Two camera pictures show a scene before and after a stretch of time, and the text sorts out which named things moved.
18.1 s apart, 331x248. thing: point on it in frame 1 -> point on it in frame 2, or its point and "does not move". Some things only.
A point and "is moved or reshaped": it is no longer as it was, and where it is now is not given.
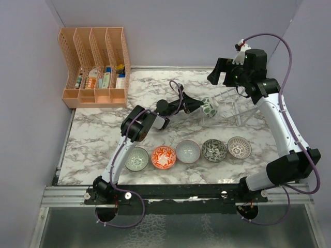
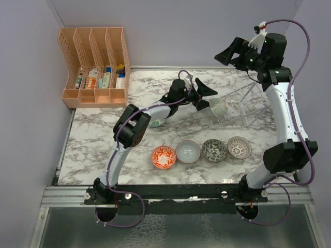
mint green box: (105, 83) does not move
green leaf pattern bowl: (210, 107) is moved or reshaped
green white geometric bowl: (136, 159) -> (219, 107)
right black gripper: (224, 65) -> (225, 57)
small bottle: (77, 86) does not move
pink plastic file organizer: (98, 67) does not move
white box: (120, 82) does not move
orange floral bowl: (163, 157) does not move
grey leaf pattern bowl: (214, 150) does not move
